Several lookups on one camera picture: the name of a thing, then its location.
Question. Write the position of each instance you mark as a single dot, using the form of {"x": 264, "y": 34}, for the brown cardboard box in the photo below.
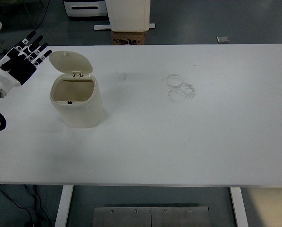
{"x": 128, "y": 37}

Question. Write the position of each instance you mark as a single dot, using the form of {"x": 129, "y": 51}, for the grey metal plate with screws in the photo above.
{"x": 178, "y": 218}

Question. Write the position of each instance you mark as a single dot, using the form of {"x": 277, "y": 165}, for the white floor base bar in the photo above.
{"x": 100, "y": 27}

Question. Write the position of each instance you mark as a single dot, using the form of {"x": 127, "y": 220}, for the white table leg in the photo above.
{"x": 64, "y": 205}
{"x": 239, "y": 208}

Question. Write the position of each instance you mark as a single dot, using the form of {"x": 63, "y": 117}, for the tall white plastic cabinet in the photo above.
{"x": 129, "y": 16}

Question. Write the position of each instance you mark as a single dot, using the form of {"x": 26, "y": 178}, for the small grey floor object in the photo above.
{"x": 222, "y": 39}

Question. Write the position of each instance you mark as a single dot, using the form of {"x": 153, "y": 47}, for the white appliance with dark slot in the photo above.
{"x": 84, "y": 8}

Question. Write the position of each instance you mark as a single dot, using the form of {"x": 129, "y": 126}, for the cream plastic trash bin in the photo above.
{"x": 80, "y": 111}

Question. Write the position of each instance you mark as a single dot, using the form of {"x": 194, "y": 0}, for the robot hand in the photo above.
{"x": 6, "y": 79}

